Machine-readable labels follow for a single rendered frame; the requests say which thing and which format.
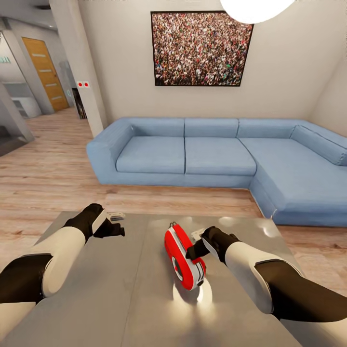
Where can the radio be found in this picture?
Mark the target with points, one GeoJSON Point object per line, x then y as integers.
{"type": "Point", "coordinates": [191, 273]}

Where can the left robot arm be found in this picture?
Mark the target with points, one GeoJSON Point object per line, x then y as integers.
{"type": "Point", "coordinates": [40, 271]}

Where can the sofa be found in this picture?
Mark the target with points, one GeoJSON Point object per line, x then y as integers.
{"type": "Point", "coordinates": [295, 170]}

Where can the standing mirror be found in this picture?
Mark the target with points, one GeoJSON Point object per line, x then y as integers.
{"type": "Point", "coordinates": [72, 88]}

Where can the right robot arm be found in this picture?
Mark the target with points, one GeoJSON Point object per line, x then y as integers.
{"type": "Point", "coordinates": [313, 314]}

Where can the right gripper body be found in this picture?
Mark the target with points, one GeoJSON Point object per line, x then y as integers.
{"type": "Point", "coordinates": [195, 251]}

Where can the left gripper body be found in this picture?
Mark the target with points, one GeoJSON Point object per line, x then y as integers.
{"type": "Point", "coordinates": [111, 230]}

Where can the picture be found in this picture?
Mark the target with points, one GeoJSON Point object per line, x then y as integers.
{"type": "Point", "coordinates": [199, 48]}

